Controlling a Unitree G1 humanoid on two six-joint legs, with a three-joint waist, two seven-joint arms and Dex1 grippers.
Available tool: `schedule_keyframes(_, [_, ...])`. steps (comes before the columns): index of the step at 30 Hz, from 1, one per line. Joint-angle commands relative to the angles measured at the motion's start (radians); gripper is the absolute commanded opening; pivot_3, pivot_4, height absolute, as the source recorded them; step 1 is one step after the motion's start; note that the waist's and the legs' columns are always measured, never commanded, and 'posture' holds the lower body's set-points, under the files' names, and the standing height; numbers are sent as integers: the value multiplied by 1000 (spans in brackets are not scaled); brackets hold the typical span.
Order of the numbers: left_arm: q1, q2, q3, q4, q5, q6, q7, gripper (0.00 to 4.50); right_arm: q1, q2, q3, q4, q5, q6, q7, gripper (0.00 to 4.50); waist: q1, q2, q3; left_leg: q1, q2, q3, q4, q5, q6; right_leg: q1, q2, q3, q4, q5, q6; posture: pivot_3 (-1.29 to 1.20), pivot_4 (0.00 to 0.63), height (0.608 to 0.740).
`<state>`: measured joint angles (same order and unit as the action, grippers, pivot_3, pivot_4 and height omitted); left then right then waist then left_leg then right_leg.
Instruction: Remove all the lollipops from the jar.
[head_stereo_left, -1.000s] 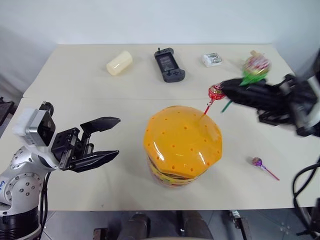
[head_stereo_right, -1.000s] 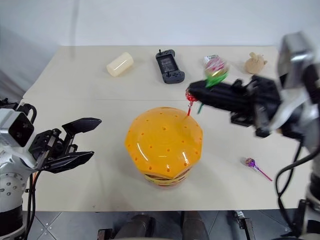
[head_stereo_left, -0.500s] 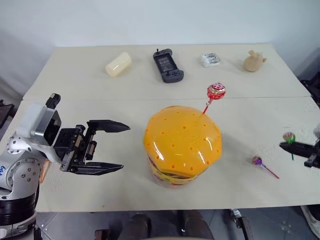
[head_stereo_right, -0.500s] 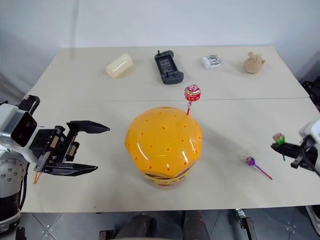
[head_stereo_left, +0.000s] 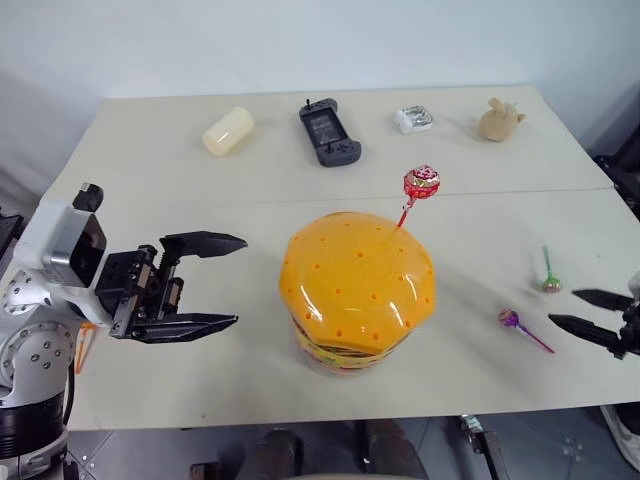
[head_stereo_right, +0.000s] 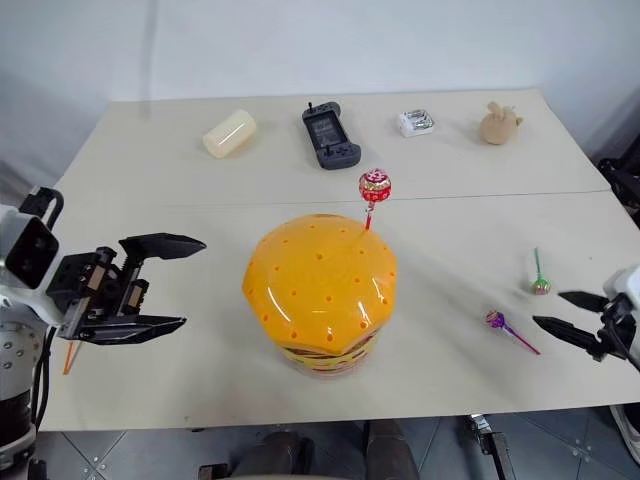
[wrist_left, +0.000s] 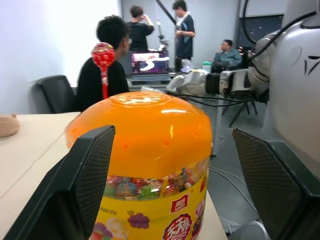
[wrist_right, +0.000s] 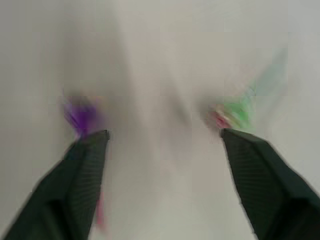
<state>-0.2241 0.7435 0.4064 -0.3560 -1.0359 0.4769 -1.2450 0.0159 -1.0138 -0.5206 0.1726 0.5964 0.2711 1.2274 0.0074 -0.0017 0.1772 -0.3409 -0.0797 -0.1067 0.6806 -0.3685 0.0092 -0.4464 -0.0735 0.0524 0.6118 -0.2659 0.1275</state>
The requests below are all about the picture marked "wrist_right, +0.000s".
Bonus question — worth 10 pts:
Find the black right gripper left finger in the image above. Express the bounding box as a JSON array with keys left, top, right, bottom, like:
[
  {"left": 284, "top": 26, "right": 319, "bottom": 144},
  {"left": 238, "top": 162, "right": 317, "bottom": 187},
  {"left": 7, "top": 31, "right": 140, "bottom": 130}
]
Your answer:
[{"left": 4, "top": 129, "right": 111, "bottom": 240}]

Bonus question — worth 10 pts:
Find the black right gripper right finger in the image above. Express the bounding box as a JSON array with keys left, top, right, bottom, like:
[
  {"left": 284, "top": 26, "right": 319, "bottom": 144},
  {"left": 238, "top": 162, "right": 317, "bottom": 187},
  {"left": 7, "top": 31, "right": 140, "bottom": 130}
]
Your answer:
[{"left": 220, "top": 128, "right": 320, "bottom": 240}]

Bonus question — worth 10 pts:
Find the purple wrapped lollipop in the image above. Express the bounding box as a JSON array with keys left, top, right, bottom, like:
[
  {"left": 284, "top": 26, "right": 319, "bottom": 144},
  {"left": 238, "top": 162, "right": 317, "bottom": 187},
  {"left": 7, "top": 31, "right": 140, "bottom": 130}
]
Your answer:
[{"left": 63, "top": 96, "right": 101, "bottom": 137}]

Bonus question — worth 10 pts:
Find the green wrapped lollipop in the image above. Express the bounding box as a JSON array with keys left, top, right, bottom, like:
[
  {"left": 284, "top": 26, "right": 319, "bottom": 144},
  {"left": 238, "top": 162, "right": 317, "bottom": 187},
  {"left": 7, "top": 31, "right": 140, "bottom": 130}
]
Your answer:
[{"left": 206, "top": 47, "right": 288, "bottom": 131}]

